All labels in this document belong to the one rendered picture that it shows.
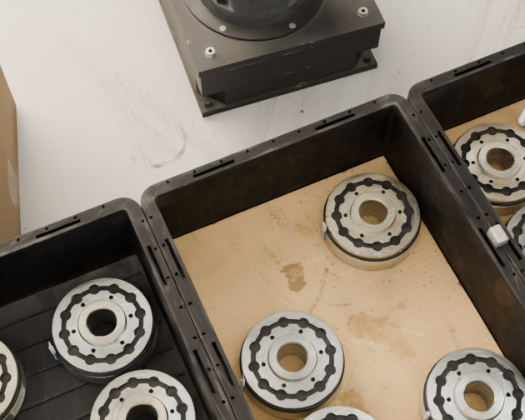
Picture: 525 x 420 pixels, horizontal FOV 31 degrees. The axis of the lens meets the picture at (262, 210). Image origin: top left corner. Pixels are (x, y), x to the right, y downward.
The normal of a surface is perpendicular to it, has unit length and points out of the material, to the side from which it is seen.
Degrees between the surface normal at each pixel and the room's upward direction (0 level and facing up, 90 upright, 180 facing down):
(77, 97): 0
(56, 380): 0
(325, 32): 3
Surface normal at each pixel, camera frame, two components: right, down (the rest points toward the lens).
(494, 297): -0.91, 0.36
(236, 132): 0.00, -0.47
